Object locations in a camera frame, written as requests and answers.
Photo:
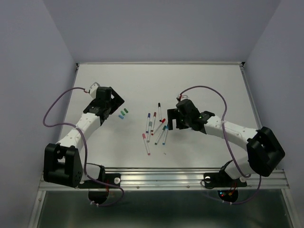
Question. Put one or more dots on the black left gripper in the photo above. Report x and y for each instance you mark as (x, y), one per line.
(117, 102)

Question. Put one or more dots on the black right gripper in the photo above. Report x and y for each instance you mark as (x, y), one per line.
(173, 113)

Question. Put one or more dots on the sky blue marker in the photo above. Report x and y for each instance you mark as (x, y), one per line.
(166, 129)

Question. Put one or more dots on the dark teal marker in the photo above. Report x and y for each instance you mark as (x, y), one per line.
(160, 135)

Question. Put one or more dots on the black marker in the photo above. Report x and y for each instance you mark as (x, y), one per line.
(159, 112)

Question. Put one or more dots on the pink marker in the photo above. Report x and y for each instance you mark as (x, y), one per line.
(146, 144)

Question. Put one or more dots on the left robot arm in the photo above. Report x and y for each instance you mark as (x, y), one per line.
(62, 162)

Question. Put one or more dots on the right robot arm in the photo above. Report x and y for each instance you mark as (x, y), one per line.
(264, 152)

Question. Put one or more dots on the dark red marker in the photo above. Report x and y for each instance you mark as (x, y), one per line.
(153, 122)

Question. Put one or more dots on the grey marker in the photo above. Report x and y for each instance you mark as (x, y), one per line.
(149, 131)

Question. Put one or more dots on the navy blue marker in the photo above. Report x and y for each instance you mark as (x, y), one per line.
(147, 122)

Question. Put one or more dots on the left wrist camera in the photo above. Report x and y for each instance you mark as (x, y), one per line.
(93, 89)

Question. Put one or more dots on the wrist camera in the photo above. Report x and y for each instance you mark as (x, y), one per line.
(93, 89)
(180, 97)

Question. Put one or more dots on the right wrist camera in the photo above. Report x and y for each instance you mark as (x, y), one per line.
(180, 97)

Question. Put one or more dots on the aluminium front rail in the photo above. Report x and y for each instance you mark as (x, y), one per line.
(169, 179)

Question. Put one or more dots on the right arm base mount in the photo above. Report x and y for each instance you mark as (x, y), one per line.
(228, 187)

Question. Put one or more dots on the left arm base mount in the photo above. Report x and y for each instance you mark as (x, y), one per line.
(105, 190)

